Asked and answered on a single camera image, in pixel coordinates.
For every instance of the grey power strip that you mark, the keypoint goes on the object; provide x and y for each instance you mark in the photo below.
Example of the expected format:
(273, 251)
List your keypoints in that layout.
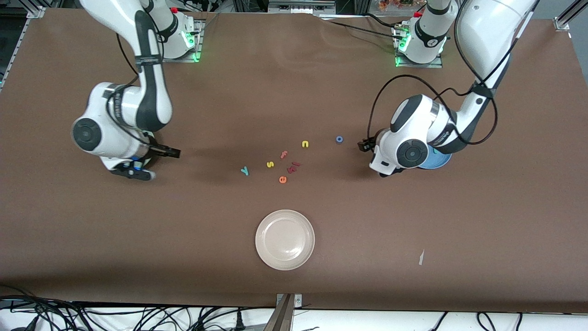
(301, 7)

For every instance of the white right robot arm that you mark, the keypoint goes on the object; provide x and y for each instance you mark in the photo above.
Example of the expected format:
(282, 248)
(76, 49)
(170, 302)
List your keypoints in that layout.
(115, 119)

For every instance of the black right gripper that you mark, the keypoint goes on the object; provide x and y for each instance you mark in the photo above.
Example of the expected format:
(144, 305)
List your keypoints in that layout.
(157, 150)

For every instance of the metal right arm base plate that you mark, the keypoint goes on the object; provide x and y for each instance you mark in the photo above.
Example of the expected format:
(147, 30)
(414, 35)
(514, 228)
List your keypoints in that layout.
(195, 57)

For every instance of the blue plate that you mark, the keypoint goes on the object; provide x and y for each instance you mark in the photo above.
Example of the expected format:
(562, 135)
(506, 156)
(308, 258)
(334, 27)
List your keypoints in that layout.
(438, 162)

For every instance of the brown table cover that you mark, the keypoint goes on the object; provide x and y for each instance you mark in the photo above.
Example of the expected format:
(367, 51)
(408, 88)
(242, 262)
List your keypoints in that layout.
(413, 220)

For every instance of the teal foam letter y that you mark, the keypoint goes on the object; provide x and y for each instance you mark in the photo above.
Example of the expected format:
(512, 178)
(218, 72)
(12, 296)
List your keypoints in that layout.
(245, 171)

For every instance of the aluminium frame profile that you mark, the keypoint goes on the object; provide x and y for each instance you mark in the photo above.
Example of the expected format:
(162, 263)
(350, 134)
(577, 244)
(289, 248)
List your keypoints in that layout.
(564, 20)
(36, 10)

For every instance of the grey metal beam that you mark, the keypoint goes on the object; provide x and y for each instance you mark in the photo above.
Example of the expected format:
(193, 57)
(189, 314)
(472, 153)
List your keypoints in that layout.
(280, 319)

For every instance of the small white paper scrap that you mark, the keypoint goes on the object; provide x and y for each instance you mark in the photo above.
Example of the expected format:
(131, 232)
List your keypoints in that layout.
(421, 257)

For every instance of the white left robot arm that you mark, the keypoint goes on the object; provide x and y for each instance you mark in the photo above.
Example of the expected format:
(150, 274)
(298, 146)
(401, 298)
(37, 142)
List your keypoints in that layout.
(487, 32)

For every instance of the beige plate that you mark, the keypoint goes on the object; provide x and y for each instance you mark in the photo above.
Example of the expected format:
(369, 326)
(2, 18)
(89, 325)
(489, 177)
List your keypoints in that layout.
(285, 240)

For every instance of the silver table edge bracket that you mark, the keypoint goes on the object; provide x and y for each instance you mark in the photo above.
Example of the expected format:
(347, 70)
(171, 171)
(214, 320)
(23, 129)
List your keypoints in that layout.
(297, 299)

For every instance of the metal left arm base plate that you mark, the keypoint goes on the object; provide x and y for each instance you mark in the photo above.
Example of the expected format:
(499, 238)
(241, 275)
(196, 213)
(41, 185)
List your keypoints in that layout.
(418, 65)

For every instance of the orange flowers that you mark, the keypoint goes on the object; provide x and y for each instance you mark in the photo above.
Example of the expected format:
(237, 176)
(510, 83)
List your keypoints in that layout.
(395, 3)

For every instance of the black power plug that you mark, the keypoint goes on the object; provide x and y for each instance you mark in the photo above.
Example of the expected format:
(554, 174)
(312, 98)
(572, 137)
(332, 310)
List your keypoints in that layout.
(239, 318)

